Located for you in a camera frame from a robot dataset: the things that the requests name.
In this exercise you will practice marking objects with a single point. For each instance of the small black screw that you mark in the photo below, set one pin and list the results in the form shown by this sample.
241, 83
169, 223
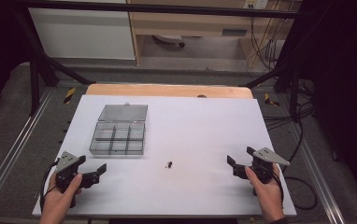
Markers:
169, 164

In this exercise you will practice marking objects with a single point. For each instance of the person's right hand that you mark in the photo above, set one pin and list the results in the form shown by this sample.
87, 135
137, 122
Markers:
267, 194

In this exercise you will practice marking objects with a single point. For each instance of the yellow black tape marker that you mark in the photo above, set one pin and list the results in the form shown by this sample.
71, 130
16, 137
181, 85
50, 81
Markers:
270, 100
69, 95

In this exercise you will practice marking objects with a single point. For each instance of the white cabinet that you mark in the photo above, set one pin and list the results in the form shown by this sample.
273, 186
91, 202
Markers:
83, 34

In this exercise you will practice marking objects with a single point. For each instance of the clear plastic compartment box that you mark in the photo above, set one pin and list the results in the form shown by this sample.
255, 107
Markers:
120, 130

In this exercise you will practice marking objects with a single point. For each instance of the person's left hand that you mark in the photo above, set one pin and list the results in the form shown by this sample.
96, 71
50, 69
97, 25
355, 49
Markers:
60, 200

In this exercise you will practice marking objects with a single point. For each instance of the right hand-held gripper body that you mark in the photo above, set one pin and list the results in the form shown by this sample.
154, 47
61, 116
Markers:
260, 165

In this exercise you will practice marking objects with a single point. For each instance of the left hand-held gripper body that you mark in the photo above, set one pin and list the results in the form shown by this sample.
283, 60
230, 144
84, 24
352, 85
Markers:
68, 170

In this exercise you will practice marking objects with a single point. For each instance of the white power strip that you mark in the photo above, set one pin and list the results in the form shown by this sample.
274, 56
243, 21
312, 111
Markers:
255, 3

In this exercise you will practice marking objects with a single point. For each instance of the wooden desk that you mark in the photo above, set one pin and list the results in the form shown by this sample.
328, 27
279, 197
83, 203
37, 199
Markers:
198, 28

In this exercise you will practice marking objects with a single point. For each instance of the white table board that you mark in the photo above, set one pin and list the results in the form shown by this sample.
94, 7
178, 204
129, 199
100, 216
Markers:
198, 140

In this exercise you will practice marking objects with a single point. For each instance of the wooden table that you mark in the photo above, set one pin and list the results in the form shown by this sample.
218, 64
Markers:
167, 90

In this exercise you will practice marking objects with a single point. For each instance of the aluminium rail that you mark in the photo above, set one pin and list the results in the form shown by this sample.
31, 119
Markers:
318, 179
8, 154

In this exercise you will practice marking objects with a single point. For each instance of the black metal frame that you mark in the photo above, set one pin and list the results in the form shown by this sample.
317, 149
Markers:
39, 71

